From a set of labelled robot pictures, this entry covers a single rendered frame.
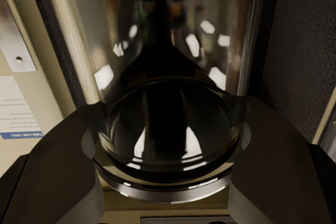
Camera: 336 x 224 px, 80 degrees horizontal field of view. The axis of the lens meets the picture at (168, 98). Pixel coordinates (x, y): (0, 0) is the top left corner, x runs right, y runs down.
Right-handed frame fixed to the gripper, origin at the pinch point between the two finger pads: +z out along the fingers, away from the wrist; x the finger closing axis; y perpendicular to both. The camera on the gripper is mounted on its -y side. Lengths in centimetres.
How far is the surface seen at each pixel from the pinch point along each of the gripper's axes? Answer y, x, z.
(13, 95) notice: 22, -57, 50
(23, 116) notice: 31, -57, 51
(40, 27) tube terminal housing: -3.9, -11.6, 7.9
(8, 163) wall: 57, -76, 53
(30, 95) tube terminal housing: 1.8, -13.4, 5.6
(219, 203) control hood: 17.0, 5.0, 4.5
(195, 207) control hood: 17.2, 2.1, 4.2
